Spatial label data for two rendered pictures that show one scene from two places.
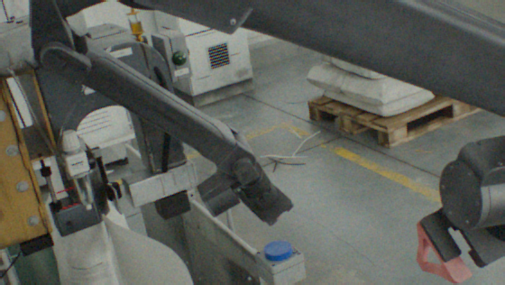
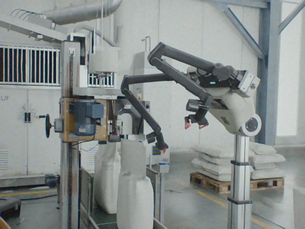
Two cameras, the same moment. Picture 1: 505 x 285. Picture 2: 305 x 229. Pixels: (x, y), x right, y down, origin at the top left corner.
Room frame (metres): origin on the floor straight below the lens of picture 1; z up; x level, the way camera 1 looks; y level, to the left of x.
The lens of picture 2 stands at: (-1.60, -0.04, 1.38)
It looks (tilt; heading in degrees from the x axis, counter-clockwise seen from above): 3 degrees down; 2
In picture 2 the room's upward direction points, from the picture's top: 1 degrees clockwise
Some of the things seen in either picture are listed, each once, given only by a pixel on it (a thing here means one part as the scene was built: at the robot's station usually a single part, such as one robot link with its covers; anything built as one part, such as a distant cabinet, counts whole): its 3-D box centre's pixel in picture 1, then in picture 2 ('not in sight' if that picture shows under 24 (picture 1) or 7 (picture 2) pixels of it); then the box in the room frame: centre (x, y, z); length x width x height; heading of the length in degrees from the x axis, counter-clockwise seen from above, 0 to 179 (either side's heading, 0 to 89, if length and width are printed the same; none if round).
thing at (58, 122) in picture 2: not in sight; (57, 125); (1.04, 0.76, 1.14); 0.11 x 0.06 x 0.11; 25
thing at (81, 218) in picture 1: (74, 213); (113, 138); (1.14, 0.36, 1.04); 0.08 x 0.06 x 0.05; 115
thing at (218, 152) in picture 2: not in sight; (229, 151); (3.78, -0.99, 0.56); 0.66 x 0.42 x 0.15; 115
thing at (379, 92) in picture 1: (399, 78); (228, 167); (3.79, -0.99, 0.32); 0.66 x 0.43 x 0.15; 117
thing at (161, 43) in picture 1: (171, 55); (146, 106); (1.27, 0.12, 1.29); 0.08 x 0.05 x 0.09; 25
